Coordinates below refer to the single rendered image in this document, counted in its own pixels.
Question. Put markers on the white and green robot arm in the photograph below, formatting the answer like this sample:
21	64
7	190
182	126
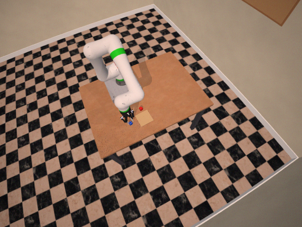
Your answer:
120	69

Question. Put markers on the tan square mat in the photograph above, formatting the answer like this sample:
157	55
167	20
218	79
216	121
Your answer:
144	118

